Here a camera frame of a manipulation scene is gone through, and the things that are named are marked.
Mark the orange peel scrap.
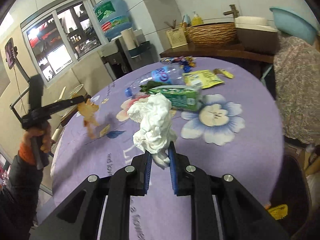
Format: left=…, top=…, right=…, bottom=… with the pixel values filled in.
left=77, top=99, right=100, bottom=139

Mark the white tissue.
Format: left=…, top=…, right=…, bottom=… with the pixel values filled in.
left=127, top=93, right=177, bottom=169

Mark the clear water bottle blue label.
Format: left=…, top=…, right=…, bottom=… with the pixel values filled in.
left=125, top=64, right=185, bottom=98

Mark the green drink carton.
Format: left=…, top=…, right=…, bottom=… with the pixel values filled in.
left=148, top=85, right=202, bottom=112

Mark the blue shiny candy wrapper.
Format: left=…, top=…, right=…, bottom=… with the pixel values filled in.
left=160, top=56, right=196, bottom=73

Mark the yellow foam fruit net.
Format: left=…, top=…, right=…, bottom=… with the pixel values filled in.
left=268, top=204, right=288, bottom=220

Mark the black jacket orange cuff forearm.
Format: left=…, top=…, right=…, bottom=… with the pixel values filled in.
left=1, top=142, right=43, bottom=239

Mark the black trash bin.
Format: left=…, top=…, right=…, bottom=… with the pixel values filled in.
left=270, top=155, right=311, bottom=236

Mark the person's left hand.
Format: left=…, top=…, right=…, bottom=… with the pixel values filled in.
left=22, top=122, right=52, bottom=153

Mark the white pot with lid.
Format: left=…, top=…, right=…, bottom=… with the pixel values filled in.
left=54, top=84, right=88, bottom=102

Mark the phone on stand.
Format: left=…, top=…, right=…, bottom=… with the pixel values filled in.
left=5, top=37, right=17, bottom=69

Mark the water dispenser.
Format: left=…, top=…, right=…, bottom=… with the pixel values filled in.
left=98, top=37, right=155, bottom=81

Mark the dark green leaf scrap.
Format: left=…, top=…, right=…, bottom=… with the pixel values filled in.
left=140, top=80, right=165, bottom=94

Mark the purple floral tablecloth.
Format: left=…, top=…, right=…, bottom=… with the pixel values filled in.
left=49, top=56, right=285, bottom=240

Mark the blue water jug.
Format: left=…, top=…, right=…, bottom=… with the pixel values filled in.
left=93, top=0, right=132, bottom=40

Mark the chopstick holder box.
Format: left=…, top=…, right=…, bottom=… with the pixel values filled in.
left=164, top=20, right=188, bottom=49

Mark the dark wooden counter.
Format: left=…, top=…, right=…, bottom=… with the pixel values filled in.
left=160, top=43, right=274, bottom=63

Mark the yellow-green snack wrapper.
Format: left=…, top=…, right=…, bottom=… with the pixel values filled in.
left=183, top=70, right=224, bottom=89

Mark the small yellow wrapper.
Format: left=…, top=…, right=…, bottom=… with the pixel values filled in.
left=213, top=68, right=234, bottom=79

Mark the floral cloth cover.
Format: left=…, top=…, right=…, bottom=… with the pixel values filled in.
left=273, top=35, right=319, bottom=145

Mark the yellow soap dispenser bottle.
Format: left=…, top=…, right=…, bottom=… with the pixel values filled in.
left=191, top=11, right=203, bottom=27

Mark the woven wicker basket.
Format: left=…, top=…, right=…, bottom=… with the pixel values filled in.
left=187, top=22, right=239, bottom=47

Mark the brown white rice cooker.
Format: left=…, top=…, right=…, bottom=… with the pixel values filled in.
left=234, top=16, right=279, bottom=55

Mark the light blue plastic basin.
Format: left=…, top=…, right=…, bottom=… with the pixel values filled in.
left=269, top=7, right=318, bottom=45

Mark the brass faucet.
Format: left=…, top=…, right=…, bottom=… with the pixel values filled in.
left=223, top=4, right=239, bottom=18

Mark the window with white frame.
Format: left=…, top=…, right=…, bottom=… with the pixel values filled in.
left=20, top=0, right=107, bottom=86

